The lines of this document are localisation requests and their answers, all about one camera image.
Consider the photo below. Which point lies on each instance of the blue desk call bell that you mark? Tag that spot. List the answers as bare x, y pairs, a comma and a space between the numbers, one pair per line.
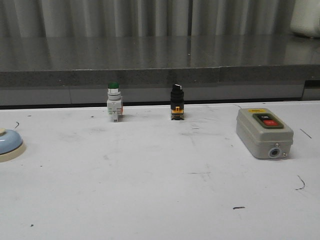
11, 145

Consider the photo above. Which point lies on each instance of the green pushbutton switch white body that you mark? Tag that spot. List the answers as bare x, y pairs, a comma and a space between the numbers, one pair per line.
114, 101

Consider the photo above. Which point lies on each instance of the white container on counter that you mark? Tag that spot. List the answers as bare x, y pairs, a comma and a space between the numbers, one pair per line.
305, 18

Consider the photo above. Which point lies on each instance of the black rotary selector switch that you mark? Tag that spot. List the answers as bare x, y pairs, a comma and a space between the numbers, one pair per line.
177, 102

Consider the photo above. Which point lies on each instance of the grey on-off switch box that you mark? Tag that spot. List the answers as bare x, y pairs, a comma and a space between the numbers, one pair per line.
264, 134

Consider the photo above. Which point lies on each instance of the grey stone counter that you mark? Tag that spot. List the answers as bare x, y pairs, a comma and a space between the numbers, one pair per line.
76, 71

